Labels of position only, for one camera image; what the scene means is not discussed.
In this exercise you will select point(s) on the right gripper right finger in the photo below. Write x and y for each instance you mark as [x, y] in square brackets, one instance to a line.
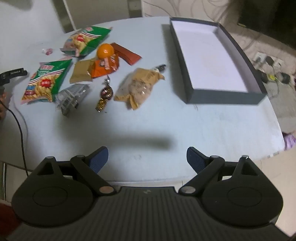
[205, 167]

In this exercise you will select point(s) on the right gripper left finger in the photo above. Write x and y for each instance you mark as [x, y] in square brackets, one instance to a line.
[87, 169]

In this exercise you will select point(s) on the green prawn cracker bag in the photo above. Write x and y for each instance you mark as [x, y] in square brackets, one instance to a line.
[45, 83]
[84, 41]

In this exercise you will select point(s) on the silver clear snack packet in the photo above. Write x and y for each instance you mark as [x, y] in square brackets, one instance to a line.
[70, 98]

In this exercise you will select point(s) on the brown gold candy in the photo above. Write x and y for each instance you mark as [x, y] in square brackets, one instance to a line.
[106, 95]

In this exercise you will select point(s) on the brown snack packet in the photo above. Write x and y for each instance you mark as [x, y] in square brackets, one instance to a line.
[82, 71]

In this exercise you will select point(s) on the tan pastry snack packet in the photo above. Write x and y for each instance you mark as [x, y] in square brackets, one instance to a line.
[138, 86]

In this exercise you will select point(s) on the orange snack packet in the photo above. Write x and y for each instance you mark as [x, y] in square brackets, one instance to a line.
[103, 67]

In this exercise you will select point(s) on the small orange mandarin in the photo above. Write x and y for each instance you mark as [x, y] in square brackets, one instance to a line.
[104, 50]

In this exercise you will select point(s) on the red-brown stick snack packet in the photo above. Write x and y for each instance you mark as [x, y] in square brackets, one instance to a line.
[127, 55]

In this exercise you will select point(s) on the pink white wrapped candy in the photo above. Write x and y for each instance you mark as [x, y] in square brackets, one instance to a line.
[48, 51]

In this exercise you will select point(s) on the purple plastic bottle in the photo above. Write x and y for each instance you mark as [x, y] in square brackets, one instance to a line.
[290, 140]

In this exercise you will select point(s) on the dark grey cardboard box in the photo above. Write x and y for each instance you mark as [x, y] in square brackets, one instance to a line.
[214, 68]

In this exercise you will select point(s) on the black power adapter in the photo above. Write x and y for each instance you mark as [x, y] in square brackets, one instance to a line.
[269, 61]

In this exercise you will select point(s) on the white wall power socket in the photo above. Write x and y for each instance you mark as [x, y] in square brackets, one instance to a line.
[263, 58]

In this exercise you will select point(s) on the black wall television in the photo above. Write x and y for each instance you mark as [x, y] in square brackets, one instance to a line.
[275, 19]

